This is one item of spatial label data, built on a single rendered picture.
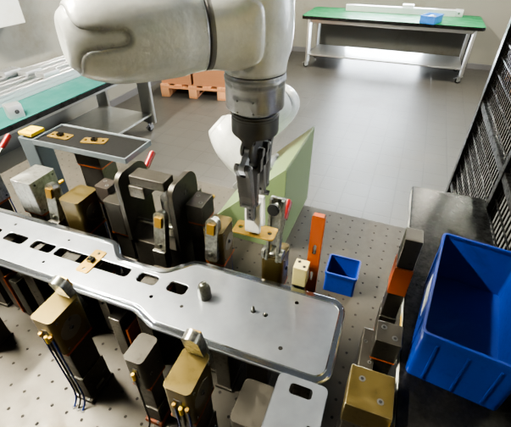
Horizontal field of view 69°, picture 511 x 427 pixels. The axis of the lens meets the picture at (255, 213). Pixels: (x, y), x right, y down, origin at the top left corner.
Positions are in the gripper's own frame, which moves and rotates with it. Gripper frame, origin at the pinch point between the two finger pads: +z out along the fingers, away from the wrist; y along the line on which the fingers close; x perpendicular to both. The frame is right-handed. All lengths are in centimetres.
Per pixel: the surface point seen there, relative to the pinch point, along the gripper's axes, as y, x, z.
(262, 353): 10.0, 5.3, 28.7
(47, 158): -33, -92, 24
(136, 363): 20.7, -18.8, 29.7
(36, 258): 5, -62, 29
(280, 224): -14.1, 1.1, 13.3
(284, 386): 15.2, 11.7, 28.6
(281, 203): -15.0, 1.0, 7.7
